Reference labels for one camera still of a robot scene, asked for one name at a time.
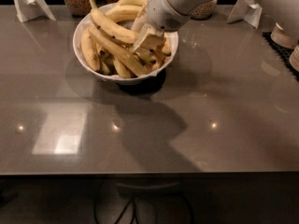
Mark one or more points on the rightmost glass grain jar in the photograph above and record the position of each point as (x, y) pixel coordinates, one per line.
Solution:
(205, 10)

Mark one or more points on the wooden round cup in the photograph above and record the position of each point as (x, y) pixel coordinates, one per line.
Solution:
(281, 38)
(294, 59)

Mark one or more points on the bottom centre yellow banana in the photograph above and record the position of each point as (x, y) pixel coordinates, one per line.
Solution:
(121, 69)

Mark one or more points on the spotted middle yellow banana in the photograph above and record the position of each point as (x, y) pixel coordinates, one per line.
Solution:
(147, 56)

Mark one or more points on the black mesh mat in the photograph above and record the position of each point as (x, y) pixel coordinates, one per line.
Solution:
(283, 53)

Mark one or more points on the right small yellow banana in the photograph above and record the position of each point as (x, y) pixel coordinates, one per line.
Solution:
(165, 48)

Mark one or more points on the left yellow banana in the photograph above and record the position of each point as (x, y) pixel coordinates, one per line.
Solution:
(89, 51)

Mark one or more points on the white ceramic bowl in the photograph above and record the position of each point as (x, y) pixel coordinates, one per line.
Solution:
(107, 70)

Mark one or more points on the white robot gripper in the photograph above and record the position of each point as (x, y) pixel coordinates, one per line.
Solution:
(164, 12)

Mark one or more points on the left white folded stand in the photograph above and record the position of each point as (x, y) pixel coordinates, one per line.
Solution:
(31, 9)

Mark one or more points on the right white folded stand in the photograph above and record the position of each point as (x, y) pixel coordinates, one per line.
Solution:
(246, 10)

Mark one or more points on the white folded stand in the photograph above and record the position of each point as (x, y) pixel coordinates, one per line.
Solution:
(246, 10)
(31, 9)

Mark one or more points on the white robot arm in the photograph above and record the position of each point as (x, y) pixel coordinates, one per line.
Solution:
(283, 12)

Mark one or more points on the upper curved yellow banana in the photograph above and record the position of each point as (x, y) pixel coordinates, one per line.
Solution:
(124, 13)

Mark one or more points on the rear topmost yellow banana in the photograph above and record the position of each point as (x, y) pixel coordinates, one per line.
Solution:
(132, 2)

